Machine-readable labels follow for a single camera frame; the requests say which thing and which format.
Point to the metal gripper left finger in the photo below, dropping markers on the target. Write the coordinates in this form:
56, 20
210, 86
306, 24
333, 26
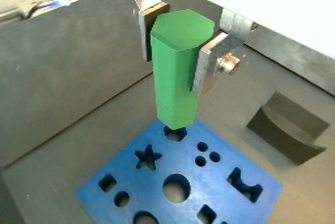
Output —
148, 10

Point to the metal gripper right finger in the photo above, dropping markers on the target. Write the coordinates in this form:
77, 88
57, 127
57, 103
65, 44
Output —
215, 58

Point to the green hexagonal prism block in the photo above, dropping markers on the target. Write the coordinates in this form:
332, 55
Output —
178, 35

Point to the dark curved holder block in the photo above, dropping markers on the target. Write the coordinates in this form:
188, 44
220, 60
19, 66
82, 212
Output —
290, 128

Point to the blue shape sorter board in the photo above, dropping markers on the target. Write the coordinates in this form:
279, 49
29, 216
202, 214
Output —
179, 177

